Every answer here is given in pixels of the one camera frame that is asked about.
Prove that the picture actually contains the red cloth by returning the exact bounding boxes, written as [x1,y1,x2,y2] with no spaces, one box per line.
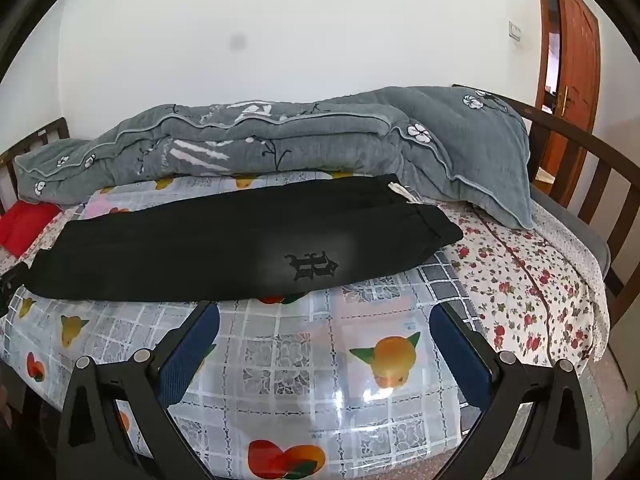
[0,201,62,259]

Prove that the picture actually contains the dark wooden bed frame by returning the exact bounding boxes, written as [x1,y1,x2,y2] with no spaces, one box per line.
[0,84,640,328]

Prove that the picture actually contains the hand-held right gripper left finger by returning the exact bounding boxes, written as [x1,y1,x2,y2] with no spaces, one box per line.
[56,300,222,480]

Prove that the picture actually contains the black pants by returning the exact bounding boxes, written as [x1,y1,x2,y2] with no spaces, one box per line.
[24,173,465,304]

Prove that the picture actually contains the grey mattress pad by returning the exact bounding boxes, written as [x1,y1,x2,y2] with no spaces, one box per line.
[529,184,612,273]

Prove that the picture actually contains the fruit print plastic sheet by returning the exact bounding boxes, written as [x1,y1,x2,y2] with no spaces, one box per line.
[0,170,493,480]

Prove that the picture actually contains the brown wooden door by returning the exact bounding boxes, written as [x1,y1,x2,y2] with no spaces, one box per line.
[534,0,602,182]

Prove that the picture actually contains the grey floral pillow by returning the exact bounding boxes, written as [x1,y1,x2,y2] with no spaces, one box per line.
[392,86,535,231]

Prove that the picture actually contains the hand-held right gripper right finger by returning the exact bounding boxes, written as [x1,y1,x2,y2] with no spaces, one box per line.
[429,302,603,480]

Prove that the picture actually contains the grey floral quilt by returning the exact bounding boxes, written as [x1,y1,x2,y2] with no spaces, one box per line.
[14,91,453,207]

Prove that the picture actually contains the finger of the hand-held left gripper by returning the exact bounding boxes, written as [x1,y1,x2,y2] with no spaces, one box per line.
[0,262,28,317]

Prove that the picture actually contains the red floral bed sheet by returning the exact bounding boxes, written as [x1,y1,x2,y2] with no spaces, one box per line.
[0,199,609,382]

